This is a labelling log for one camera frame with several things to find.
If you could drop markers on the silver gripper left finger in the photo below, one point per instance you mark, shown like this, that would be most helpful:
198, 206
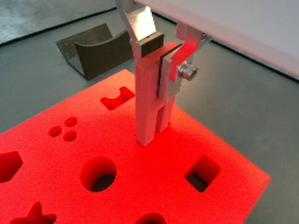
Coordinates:
138, 17

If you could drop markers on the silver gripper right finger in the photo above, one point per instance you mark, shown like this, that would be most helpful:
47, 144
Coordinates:
177, 62

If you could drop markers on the red double-square peg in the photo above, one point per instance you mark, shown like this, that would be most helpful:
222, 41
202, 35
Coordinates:
153, 111

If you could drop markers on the black curved holder block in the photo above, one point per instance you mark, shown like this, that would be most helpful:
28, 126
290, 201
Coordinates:
94, 51

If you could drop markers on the red shape-sorting board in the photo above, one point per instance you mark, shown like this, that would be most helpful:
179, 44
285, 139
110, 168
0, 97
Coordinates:
74, 168

